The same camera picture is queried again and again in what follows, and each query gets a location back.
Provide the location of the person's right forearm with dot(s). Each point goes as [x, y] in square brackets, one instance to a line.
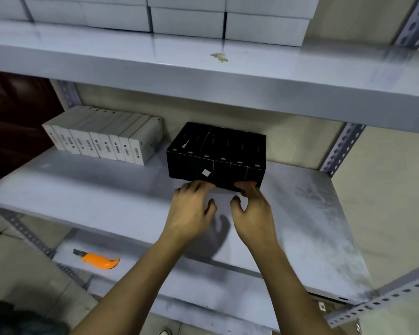
[296, 293]

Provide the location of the tidy line of black boxes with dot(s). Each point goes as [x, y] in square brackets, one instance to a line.
[216, 153]

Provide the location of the orange utility knife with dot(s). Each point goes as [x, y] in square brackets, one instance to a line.
[101, 261]

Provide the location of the person's left hand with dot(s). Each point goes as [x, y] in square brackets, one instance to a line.
[188, 212]

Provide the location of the dark wooden door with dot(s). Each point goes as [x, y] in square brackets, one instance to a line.
[14, 122]

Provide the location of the tidy row of white boxes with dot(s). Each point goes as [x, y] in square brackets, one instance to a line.
[188, 21]

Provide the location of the white metal shelving rack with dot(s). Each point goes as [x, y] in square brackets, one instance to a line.
[91, 192]

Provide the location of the person's right hand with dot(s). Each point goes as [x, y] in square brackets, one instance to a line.
[257, 219]

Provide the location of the person's left forearm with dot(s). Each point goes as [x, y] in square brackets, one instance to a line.
[126, 289]

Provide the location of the row of slim white boxes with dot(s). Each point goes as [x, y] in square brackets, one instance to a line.
[101, 132]

